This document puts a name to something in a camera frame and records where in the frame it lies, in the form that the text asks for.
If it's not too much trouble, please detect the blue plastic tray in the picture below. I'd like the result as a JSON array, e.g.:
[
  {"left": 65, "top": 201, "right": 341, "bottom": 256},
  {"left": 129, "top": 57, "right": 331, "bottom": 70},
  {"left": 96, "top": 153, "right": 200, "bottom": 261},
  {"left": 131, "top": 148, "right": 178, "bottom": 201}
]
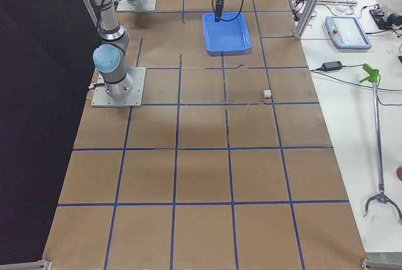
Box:
[{"left": 202, "top": 12, "right": 252, "bottom": 57}]

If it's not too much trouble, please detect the green handled reacher grabber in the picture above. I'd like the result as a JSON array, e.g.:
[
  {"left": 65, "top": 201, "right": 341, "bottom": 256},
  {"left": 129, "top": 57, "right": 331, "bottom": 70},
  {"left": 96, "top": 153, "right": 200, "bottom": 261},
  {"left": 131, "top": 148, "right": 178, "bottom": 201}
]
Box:
[{"left": 359, "top": 63, "right": 401, "bottom": 223}]

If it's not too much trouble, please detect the white block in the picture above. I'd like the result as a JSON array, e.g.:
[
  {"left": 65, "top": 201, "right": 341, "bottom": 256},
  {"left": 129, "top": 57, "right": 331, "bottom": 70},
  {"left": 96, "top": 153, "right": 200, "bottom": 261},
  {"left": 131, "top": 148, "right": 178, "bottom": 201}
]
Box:
[{"left": 263, "top": 89, "right": 271, "bottom": 99}]

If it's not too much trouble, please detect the black power adapter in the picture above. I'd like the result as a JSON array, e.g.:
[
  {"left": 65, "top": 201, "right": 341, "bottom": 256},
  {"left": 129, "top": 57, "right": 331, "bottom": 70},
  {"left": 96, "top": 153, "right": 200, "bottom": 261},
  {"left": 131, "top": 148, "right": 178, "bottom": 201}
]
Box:
[{"left": 321, "top": 61, "right": 343, "bottom": 72}]

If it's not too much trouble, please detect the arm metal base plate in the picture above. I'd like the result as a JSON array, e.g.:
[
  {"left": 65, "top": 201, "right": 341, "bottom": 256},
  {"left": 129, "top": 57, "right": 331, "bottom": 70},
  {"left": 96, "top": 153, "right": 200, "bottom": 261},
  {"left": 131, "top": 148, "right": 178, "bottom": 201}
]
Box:
[
  {"left": 117, "top": 0, "right": 156, "bottom": 13},
  {"left": 91, "top": 67, "right": 146, "bottom": 107}
]

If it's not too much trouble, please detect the robot teach pendant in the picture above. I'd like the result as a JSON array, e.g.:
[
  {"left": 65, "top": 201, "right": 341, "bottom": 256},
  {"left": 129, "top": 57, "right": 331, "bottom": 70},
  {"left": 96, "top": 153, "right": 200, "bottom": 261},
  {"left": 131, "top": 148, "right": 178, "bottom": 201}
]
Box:
[{"left": 325, "top": 16, "right": 372, "bottom": 50}]

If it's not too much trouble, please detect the aluminium frame post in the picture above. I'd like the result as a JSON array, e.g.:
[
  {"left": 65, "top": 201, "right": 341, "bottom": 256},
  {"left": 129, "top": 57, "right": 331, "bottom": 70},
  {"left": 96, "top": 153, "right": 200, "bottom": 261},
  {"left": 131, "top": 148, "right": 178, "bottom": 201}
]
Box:
[{"left": 294, "top": 0, "right": 318, "bottom": 40}]

